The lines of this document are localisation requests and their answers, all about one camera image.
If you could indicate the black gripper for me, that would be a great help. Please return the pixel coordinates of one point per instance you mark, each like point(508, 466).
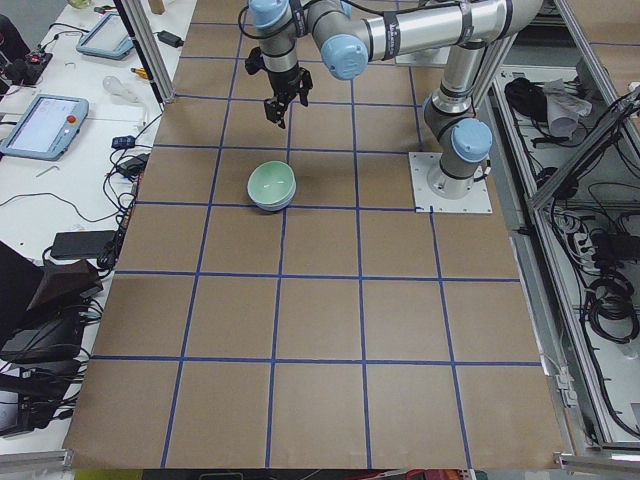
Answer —
point(283, 81)

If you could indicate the green bowl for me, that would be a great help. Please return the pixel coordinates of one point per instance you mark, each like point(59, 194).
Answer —
point(272, 175)

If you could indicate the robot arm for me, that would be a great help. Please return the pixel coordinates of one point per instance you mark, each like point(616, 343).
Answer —
point(347, 46)

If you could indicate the blue bowl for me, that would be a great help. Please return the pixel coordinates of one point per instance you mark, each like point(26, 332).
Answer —
point(272, 200)

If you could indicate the black power brick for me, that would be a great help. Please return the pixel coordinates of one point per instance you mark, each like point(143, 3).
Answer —
point(170, 39)

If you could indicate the small blue black device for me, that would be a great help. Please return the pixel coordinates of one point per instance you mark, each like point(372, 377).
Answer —
point(123, 142)

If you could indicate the white light bulb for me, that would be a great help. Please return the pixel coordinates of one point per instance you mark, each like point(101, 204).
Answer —
point(115, 87)

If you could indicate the upper teach pendant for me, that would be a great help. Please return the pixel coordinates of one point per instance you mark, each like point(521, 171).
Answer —
point(108, 39)

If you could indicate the teach pendant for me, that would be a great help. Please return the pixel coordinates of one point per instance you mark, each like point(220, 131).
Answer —
point(108, 39)
point(47, 128)

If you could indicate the lower teach pendant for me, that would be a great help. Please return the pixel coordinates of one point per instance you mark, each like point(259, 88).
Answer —
point(47, 128)

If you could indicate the black flat power supply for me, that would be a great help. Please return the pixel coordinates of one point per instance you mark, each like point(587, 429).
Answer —
point(81, 244)

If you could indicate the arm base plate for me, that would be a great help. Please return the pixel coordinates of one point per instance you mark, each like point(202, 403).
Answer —
point(435, 192)

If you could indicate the aluminium frame post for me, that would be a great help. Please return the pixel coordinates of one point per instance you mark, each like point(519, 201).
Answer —
point(140, 32)

